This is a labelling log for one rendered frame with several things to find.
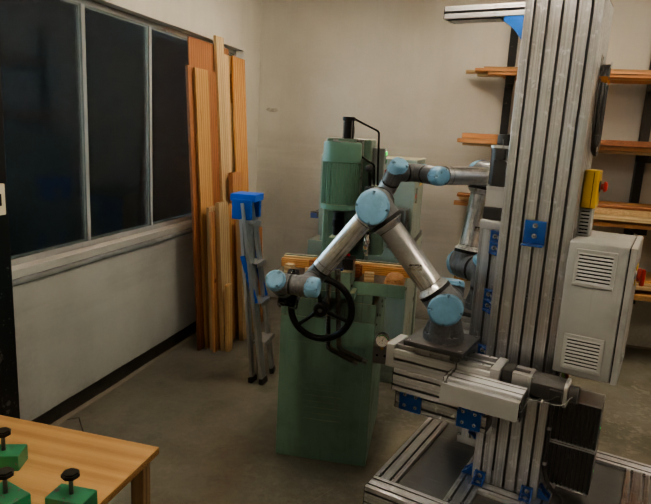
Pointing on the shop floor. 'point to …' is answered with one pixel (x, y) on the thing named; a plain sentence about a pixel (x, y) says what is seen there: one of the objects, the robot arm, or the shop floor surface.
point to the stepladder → (246, 201)
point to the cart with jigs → (63, 465)
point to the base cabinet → (327, 392)
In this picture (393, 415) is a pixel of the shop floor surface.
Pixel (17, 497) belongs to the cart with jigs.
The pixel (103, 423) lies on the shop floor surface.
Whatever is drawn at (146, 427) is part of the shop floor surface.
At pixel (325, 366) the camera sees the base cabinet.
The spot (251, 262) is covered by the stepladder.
